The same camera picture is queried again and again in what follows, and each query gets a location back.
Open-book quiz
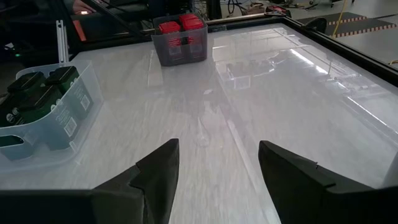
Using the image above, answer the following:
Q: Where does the red cube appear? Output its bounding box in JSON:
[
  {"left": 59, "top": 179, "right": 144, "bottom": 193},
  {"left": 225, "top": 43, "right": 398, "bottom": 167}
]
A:
[
  {"left": 178, "top": 12, "right": 200, "bottom": 24},
  {"left": 182, "top": 18, "right": 205, "bottom": 60},
  {"left": 157, "top": 21, "right": 182, "bottom": 62}
]

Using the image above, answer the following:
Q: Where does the person's hand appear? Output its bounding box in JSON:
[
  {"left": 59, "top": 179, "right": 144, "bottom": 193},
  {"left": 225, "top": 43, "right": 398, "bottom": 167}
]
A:
[{"left": 73, "top": 0, "right": 97, "bottom": 15}]

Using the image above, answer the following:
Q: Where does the black mat striped edge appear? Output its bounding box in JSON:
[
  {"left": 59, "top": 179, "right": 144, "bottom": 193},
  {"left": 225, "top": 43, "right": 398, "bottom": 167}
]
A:
[{"left": 323, "top": 11, "right": 398, "bottom": 39}]

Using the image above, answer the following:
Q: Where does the yellow cable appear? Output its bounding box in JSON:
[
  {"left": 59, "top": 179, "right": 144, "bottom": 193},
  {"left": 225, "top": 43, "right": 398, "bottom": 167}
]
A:
[{"left": 331, "top": 0, "right": 348, "bottom": 39}]

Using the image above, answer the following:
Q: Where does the dark grey plastic bin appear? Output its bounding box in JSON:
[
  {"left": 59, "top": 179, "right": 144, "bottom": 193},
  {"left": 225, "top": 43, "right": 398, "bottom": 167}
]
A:
[{"left": 150, "top": 12, "right": 208, "bottom": 67}]

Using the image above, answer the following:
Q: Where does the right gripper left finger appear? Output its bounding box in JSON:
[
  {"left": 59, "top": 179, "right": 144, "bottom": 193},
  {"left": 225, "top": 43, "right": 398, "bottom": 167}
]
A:
[{"left": 92, "top": 138, "right": 181, "bottom": 224}]

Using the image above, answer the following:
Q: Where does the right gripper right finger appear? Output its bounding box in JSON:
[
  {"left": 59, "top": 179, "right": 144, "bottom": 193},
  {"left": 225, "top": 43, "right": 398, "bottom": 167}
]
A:
[{"left": 257, "top": 139, "right": 332, "bottom": 224}]

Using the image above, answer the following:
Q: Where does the clear plastic bin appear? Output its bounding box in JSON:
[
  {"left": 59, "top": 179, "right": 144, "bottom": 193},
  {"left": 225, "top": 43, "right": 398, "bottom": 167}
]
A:
[{"left": 0, "top": 58, "right": 105, "bottom": 174}]

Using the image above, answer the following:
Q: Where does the orange panel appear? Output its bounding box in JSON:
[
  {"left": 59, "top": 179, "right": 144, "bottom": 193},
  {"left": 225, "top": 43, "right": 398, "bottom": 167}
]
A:
[{"left": 72, "top": 19, "right": 87, "bottom": 42}]

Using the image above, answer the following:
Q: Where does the red object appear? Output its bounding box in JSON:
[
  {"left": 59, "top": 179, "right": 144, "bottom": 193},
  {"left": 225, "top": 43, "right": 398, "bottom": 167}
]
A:
[{"left": 266, "top": 5, "right": 292, "bottom": 18}]

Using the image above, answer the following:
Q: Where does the black clamp knob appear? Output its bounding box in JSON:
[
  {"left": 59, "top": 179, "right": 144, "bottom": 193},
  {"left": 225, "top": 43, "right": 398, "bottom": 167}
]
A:
[{"left": 306, "top": 17, "right": 328, "bottom": 34}]

